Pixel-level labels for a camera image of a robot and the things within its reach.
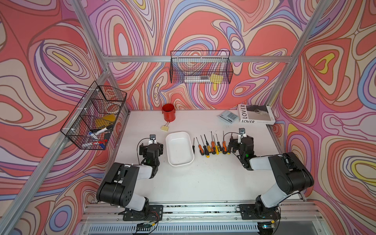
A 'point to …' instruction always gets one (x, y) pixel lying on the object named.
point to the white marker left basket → (94, 134)
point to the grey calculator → (228, 116)
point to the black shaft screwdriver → (193, 146)
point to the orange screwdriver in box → (200, 149)
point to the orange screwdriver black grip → (224, 150)
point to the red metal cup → (168, 110)
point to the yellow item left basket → (106, 121)
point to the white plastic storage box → (179, 149)
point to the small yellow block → (164, 128)
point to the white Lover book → (255, 114)
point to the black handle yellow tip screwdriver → (206, 152)
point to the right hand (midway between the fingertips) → (240, 139)
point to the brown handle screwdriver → (208, 147)
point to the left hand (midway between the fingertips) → (151, 143)
